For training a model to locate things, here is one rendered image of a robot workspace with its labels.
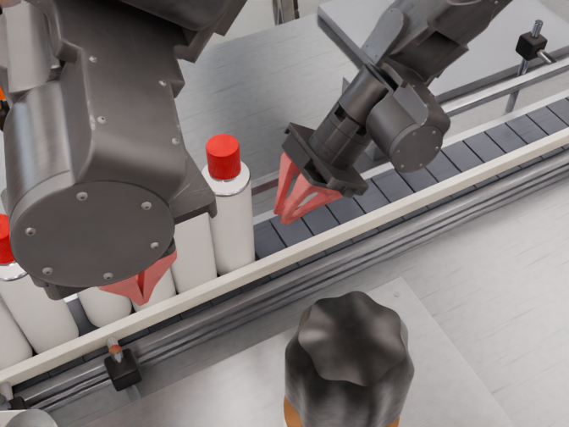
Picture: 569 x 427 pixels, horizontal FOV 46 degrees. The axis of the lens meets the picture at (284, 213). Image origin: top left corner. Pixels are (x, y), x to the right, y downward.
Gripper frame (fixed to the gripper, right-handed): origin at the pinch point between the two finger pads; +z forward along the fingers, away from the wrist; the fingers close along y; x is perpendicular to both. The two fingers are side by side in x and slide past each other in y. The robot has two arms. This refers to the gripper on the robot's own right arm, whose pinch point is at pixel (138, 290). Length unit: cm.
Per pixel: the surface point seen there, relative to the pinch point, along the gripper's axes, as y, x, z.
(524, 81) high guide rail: 59, 22, 22
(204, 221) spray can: 10.2, 16.9, 17.1
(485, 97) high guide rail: 53, 23, 22
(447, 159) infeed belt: 47, 21, 31
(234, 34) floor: 81, 174, 115
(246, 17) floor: 90, 182, 115
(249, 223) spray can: 15.3, 17.3, 20.9
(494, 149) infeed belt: 54, 20, 31
